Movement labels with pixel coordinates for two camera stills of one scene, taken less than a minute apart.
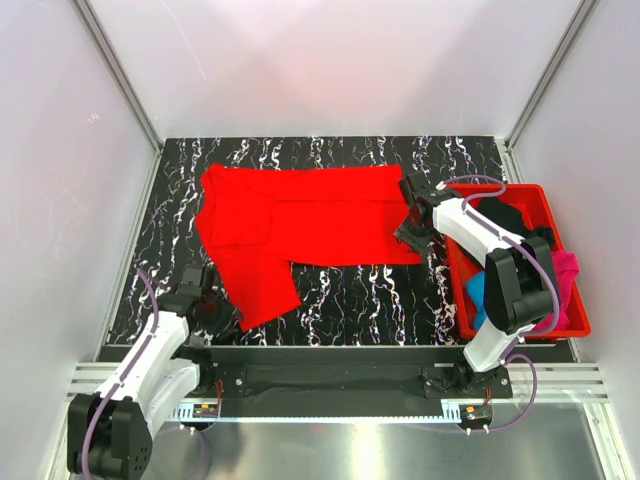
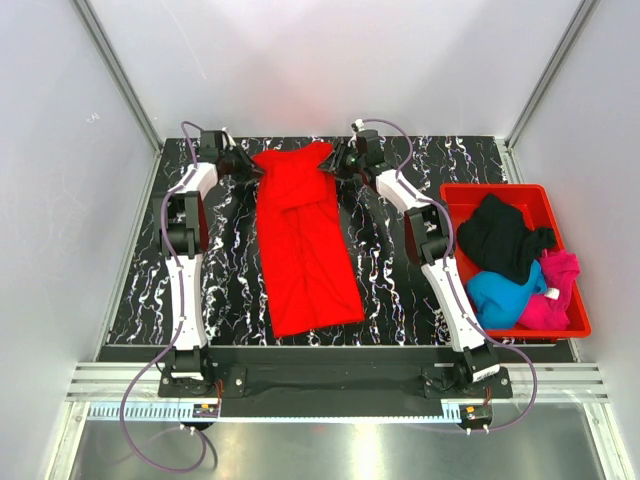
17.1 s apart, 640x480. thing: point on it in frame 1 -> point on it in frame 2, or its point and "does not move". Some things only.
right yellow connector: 476,412 does not move
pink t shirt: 566,266 does not move
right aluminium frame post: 508,149 does not move
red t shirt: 260,222 -> 311,280
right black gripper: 417,245 -> 333,161
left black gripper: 222,328 -> 247,165
